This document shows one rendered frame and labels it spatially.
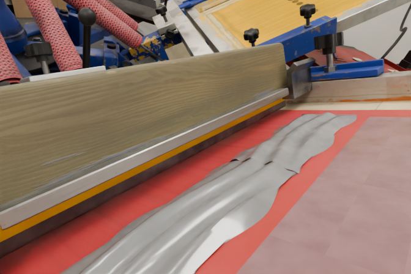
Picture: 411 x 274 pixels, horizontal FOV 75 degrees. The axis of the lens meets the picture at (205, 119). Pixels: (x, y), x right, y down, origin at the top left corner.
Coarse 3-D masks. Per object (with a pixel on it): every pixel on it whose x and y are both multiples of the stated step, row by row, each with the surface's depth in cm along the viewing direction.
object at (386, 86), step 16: (336, 80) 41; (352, 80) 40; (368, 80) 38; (384, 80) 37; (400, 80) 36; (304, 96) 45; (320, 96) 43; (336, 96) 42; (352, 96) 40; (368, 96) 39; (384, 96) 38; (400, 96) 36
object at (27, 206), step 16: (272, 96) 35; (224, 112) 29; (240, 112) 30; (192, 128) 24; (208, 128) 26; (160, 144) 22; (176, 144) 23; (112, 160) 19; (128, 160) 19; (144, 160) 20; (80, 176) 17; (96, 176) 18; (112, 176) 19; (32, 192) 16; (48, 192) 16; (64, 192) 16; (80, 192) 17; (0, 208) 15; (16, 208) 14; (32, 208) 15; (48, 208) 16; (0, 224) 14; (16, 224) 15
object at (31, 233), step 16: (272, 112) 39; (240, 128) 34; (208, 144) 29; (176, 160) 26; (144, 176) 23; (112, 192) 21; (80, 208) 19; (48, 224) 18; (16, 240) 16; (32, 240) 17; (0, 256) 16
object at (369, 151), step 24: (264, 120) 39; (288, 120) 36; (360, 120) 31; (384, 120) 30; (408, 120) 28; (216, 144) 32; (240, 144) 30; (336, 144) 25; (360, 144) 24; (384, 144) 24; (408, 144) 23; (312, 168) 22; (336, 168) 21; (360, 168) 20; (384, 168) 20; (408, 168) 19
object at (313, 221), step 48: (144, 192) 23; (288, 192) 19; (336, 192) 18; (384, 192) 17; (48, 240) 18; (96, 240) 17; (240, 240) 15; (288, 240) 14; (336, 240) 13; (384, 240) 13
